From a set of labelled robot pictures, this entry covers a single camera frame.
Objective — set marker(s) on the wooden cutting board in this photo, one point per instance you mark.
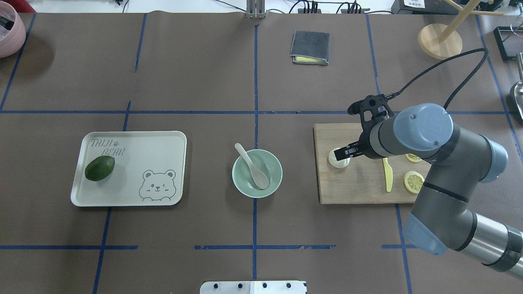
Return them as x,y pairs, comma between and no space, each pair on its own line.
362,181

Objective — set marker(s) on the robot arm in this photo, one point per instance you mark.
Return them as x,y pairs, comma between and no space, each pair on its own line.
459,159

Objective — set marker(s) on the white ceramic spoon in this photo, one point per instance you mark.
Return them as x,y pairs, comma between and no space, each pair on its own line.
260,179

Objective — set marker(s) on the black glass tray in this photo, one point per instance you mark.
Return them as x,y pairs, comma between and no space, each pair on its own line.
509,41

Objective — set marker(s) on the grey folded cloth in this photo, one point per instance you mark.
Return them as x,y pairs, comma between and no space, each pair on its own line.
310,48

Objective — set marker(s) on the white steamed bun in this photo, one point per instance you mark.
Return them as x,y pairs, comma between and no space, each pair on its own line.
339,164

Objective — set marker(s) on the lemon slice lower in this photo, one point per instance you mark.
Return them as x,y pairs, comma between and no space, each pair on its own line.
413,181

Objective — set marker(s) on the lemon slice upper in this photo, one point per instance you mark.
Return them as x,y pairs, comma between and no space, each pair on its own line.
413,158

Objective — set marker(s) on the green avocado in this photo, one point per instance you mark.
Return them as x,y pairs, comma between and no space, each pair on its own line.
99,168

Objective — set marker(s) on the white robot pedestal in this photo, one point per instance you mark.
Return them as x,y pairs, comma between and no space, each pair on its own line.
254,287

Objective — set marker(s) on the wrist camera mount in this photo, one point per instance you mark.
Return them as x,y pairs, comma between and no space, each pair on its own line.
373,108

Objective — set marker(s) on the metal scoop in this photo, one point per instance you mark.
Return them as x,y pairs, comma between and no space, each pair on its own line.
516,93

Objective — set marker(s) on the aluminium frame post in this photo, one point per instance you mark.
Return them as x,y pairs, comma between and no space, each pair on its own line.
255,9

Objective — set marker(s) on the wooden mug tree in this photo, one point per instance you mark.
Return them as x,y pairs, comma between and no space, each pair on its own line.
441,41

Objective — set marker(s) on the pink bowl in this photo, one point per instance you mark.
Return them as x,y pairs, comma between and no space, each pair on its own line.
12,30

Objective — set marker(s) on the yellow plastic knife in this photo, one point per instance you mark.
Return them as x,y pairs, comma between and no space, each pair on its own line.
388,174

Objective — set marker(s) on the lemon slice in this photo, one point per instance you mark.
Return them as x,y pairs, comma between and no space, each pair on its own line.
413,158
413,181

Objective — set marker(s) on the cream bear tray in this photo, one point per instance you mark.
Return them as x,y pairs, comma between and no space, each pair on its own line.
149,169

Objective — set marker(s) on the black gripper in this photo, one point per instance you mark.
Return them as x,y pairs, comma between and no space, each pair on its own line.
366,148

